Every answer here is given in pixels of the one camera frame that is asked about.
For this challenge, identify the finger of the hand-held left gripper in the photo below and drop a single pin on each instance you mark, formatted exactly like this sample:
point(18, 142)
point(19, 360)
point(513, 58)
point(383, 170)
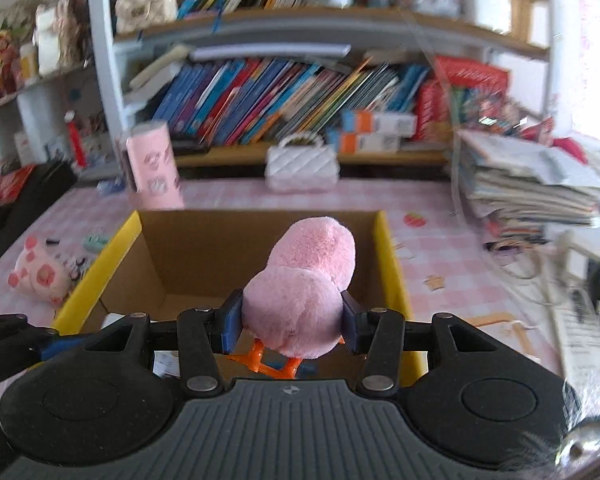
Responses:
point(62, 347)

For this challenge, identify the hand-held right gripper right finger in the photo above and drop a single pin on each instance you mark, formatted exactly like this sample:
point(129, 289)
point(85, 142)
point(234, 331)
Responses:
point(352, 322)

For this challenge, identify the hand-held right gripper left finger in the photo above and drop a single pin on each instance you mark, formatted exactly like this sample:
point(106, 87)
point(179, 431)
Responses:
point(231, 320)

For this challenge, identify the pink chick plush toy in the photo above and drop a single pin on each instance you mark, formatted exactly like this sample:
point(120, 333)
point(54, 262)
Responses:
point(300, 285)

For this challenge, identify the yellow cardboard box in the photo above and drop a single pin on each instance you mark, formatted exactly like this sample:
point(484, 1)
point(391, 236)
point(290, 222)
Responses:
point(200, 255)

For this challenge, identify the pink pig plush toy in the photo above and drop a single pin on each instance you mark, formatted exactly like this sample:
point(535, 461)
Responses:
point(40, 275)

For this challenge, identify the small green toy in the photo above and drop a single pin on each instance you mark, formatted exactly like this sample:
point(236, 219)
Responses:
point(95, 243)

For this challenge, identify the pink checkered tablecloth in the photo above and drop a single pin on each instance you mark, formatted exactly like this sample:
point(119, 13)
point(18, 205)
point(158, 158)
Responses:
point(430, 240)

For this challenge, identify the black case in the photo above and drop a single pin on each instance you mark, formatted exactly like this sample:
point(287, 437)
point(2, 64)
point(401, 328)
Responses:
point(35, 195)

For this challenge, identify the white quilted handbag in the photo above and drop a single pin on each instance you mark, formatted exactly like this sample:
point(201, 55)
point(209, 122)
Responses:
point(302, 165)

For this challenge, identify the red paper packet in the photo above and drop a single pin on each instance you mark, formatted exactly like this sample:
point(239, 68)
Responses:
point(2, 187)

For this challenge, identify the pink cylindrical humidifier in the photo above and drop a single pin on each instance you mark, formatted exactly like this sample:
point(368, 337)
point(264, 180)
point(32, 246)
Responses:
point(152, 165)

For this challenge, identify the orange and white carton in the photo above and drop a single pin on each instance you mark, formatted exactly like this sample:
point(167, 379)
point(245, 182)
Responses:
point(367, 143)
point(380, 122)

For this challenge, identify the red tassel ornament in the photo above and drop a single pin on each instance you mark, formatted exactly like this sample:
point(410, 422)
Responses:
point(75, 140)

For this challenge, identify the stack of notebooks and papers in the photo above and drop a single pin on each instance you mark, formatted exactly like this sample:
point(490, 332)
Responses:
point(525, 185)

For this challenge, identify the long row of leaning books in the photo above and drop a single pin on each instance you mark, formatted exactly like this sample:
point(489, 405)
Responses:
point(280, 95)

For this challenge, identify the printed paper sheet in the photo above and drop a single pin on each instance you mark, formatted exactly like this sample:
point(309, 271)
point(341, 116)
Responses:
point(585, 355)

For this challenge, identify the colourful acrylic figurines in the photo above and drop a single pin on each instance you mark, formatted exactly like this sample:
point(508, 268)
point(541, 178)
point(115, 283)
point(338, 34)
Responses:
point(490, 110)

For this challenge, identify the thick beige book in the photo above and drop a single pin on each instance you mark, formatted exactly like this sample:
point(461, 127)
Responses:
point(157, 67)

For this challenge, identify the white side shelf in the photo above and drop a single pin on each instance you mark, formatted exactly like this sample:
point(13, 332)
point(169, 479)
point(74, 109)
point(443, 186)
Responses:
point(55, 77)

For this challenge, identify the thick red dictionary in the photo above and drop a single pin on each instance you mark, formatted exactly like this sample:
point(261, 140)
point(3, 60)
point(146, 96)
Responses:
point(470, 76)

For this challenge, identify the red cloth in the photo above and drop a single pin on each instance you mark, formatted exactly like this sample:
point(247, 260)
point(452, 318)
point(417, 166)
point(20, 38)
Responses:
point(570, 150)

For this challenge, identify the white bookshelf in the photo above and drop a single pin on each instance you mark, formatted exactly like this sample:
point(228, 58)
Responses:
point(280, 22)

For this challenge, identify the white pen holder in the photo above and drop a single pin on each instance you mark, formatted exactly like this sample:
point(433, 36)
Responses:
point(486, 5)

